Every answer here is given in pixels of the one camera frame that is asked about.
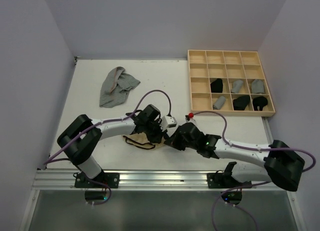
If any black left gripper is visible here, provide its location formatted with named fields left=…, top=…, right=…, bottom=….
left=144, top=118, right=168, bottom=144

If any beige underwear with navy trim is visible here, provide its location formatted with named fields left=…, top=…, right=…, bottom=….
left=122, top=133, right=165, bottom=150

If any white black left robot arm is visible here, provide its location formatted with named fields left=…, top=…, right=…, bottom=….
left=57, top=104, right=177, bottom=188

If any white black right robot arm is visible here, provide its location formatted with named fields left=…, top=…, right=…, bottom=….
left=164, top=122, right=305, bottom=192

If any grey striped underwear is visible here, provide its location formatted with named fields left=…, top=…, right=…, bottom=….
left=99, top=66, right=141, bottom=109

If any grey rolled sock lower left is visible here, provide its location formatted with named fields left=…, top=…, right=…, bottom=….
left=212, top=96, right=226, bottom=110

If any grey rolled sock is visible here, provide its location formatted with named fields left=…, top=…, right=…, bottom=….
left=251, top=79, right=265, bottom=94
left=231, top=79, right=244, bottom=94
left=212, top=96, right=226, bottom=110

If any black rolled sock upper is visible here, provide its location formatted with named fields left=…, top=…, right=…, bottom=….
left=210, top=78, right=224, bottom=93

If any black rolled sock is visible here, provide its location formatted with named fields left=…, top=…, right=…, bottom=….
left=210, top=78, right=224, bottom=93
left=232, top=95, right=251, bottom=111
left=252, top=96, right=269, bottom=111

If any black rolled sock lower middle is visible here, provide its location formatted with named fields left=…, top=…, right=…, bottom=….
left=232, top=95, right=251, bottom=111

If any grey rolled sock middle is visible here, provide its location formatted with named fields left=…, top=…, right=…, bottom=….
left=231, top=79, right=244, bottom=94

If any wooden compartment tray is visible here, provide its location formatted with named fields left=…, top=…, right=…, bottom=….
left=187, top=49, right=276, bottom=117

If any black rolled sock lower right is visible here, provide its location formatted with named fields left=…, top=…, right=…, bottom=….
left=252, top=96, right=269, bottom=111

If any grey rolled sock right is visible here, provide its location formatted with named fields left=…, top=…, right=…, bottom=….
left=251, top=79, right=265, bottom=94

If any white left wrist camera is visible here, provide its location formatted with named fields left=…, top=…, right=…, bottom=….
left=160, top=115, right=177, bottom=131

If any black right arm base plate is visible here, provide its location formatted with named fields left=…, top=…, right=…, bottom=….
left=206, top=172, right=252, bottom=189

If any aluminium frame rail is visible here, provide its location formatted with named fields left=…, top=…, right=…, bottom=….
left=32, top=168, right=297, bottom=192

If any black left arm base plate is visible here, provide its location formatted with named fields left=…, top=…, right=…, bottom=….
left=73, top=172, right=120, bottom=189

